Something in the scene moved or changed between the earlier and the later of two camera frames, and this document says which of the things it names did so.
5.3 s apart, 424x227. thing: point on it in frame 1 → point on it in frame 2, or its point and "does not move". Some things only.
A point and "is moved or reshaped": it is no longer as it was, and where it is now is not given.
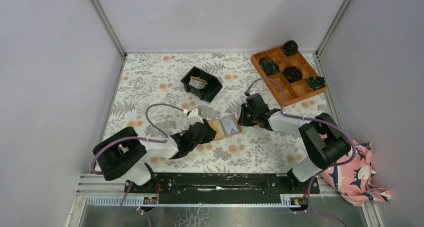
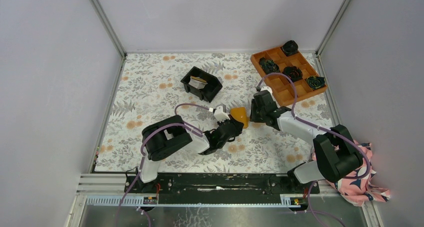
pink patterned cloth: [352, 177] does not move
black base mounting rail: [223, 188] does not move
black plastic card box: [210, 90] does not move
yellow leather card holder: [227, 126] is moved or reshaped
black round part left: [269, 66] does not move
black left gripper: [210, 135] → [237, 125]
